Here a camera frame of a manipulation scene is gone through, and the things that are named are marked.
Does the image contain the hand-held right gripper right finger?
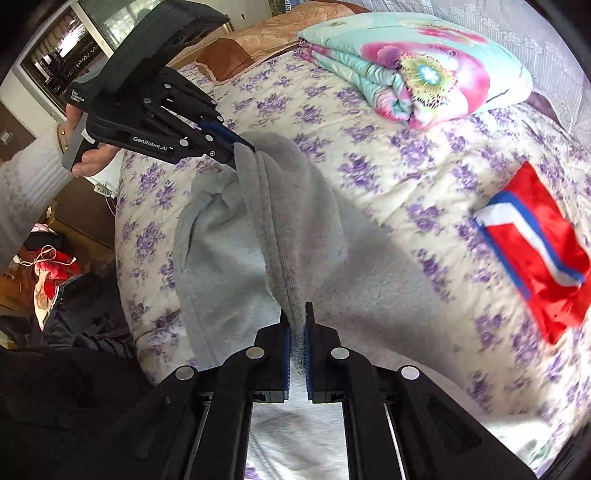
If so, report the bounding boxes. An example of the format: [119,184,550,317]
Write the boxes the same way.
[304,302,537,480]

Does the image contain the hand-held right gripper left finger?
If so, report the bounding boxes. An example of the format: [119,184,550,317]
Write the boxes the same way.
[99,309,291,480]

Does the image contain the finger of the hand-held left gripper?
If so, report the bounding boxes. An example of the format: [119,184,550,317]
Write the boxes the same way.
[142,67,257,152]
[85,103,238,171]

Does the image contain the grey pants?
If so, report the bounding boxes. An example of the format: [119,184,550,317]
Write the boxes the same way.
[173,131,490,480]

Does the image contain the person's left hand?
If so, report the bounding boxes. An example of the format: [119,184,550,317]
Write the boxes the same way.
[61,104,122,179]

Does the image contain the brown quilted pillow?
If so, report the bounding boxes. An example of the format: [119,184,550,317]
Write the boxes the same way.
[171,2,371,85]

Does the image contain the white framed glass window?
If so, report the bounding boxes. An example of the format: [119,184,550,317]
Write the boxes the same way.
[0,0,232,121]

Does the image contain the purple floral bed quilt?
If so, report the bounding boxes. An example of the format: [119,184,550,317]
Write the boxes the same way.
[113,44,591,480]

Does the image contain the dark wooden cabinet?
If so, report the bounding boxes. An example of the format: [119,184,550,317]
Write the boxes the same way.
[48,159,122,261]

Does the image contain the pile of red clothes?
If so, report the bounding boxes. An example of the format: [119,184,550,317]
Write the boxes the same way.
[17,222,89,329]

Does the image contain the folded teal pink floral quilt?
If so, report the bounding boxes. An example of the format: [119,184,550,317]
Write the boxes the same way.
[298,11,534,130]

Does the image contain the dark cloth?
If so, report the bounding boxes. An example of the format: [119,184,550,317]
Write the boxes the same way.
[0,271,200,480]

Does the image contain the red garment with striped trim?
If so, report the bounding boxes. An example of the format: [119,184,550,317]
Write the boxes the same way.
[473,161,591,345]

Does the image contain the white lace cloth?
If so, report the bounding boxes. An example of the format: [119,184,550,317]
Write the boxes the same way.
[416,0,591,139]

